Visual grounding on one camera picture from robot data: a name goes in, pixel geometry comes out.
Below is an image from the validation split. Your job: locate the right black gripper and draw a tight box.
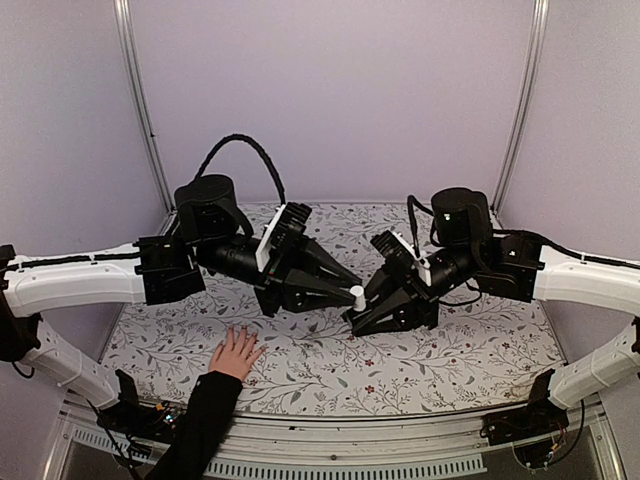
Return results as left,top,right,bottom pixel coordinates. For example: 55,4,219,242
342,245,479,338

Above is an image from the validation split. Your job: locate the person's bare hand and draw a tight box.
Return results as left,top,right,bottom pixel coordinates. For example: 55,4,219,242
208,326,266,382

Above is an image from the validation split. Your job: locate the left black braided cable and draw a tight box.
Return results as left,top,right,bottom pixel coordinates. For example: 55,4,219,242
194,133,287,209

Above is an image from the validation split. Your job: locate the white capped nail polish bottle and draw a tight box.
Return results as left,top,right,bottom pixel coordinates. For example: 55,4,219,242
349,285,367,312

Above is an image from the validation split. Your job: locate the floral patterned table mat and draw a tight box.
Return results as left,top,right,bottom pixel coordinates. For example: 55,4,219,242
102,202,569,419

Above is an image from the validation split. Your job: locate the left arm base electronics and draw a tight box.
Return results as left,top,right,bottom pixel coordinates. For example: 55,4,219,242
94,369,181,471

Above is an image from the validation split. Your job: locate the right aluminium frame post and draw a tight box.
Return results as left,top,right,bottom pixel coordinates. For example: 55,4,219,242
492,0,550,216

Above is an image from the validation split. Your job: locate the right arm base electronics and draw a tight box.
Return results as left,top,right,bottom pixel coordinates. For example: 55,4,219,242
479,369,586,471

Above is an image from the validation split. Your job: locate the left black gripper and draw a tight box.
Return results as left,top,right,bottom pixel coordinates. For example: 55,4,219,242
196,227,364,319

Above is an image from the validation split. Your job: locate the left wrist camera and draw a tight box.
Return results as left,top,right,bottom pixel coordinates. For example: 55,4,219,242
255,202,312,272

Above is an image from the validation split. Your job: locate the black sleeved forearm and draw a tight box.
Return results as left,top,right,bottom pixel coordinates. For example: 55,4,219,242
145,372,242,480

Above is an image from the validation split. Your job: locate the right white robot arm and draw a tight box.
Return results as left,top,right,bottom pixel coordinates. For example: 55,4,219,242
343,187,639,436

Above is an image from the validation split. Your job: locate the metal table front rail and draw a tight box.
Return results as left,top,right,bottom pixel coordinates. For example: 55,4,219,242
42,389,626,480

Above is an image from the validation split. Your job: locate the left aluminium frame post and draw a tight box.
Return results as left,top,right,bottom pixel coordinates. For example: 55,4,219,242
113,0,174,215

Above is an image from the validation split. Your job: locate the aluminium frame post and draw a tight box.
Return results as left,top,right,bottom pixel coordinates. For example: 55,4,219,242
492,0,550,216
113,0,174,215

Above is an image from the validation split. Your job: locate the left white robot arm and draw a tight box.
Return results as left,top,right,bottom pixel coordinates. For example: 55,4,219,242
1,175,365,434

